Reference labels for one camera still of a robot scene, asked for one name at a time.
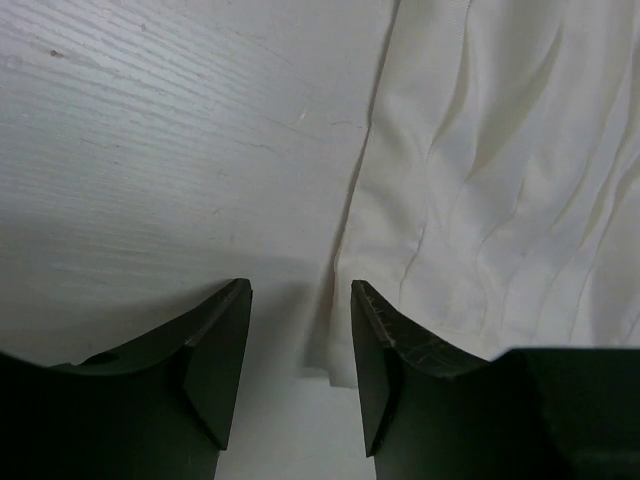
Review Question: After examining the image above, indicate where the white pleated skirt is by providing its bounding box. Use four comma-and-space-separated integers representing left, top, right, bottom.
323, 1, 639, 389

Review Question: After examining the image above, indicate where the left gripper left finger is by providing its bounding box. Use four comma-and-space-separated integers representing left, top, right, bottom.
1, 278, 252, 479

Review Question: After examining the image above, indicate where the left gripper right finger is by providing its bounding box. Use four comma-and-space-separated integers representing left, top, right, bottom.
351, 280, 639, 479

